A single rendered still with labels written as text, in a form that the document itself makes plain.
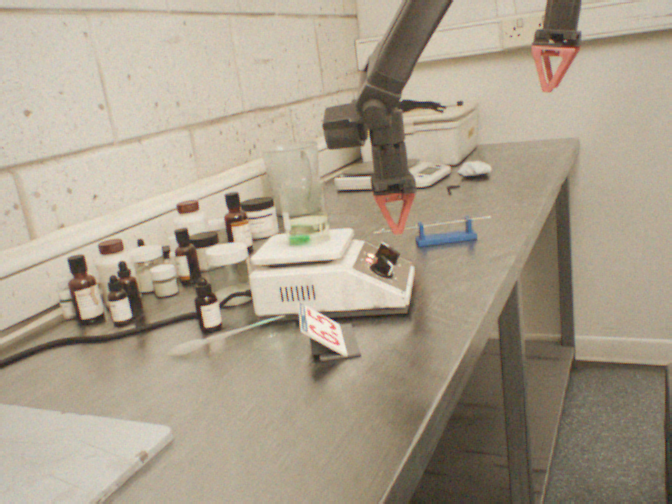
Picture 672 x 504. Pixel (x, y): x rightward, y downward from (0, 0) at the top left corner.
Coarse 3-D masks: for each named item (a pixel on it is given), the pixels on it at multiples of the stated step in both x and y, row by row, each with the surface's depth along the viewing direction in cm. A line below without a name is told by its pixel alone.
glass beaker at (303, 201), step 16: (288, 192) 84; (304, 192) 84; (320, 192) 85; (288, 208) 85; (304, 208) 84; (320, 208) 85; (288, 224) 86; (304, 224) 85; (320, 224) 86; (288, 240) 87; (304, 240) 85; (320, 240) 86
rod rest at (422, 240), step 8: (448, 232) 113; (456, 232) 112; (464, 232) 112; (472, 232) 111; (416, 240) 112; (424, 240) 110; (432, 240) 110; (440, 240) 110; (448, 240) 110; (456, 240) 110; (464, 240) 110
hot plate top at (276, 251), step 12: (276, 240) 91; (336, 240) 87; (348, 240) 87; (264, 252) 86; (276, 252) 85; (288, 252) 85; (300, 252) 84; (312, 252) 83; (324, 252) 82; (336, 252) 82; (264, 264) 84
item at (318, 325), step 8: (312, 312) 79; (312, 320) 76; (320, 320) 78; (328, 320) 80; (312, 328) 74; (320, 328) 75; (328, 328) 77; (336, 328) 79; (320, 336) 73; (328, 336) 74; (336, 336) 76; (336, 344) 73
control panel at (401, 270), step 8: (368, 248) 91; (376, 248) 92; (360, 256) 87; (368, 256) 88; (360, 264) 84; (368, 264) 85; (400, 264) 90; (408, 264) 91; (368, 272) 83; (400, 272) 87; (408, 272) 89; (384, 280) 82; (392, 280) 83; (400, 280) 85; (400, 288) 82
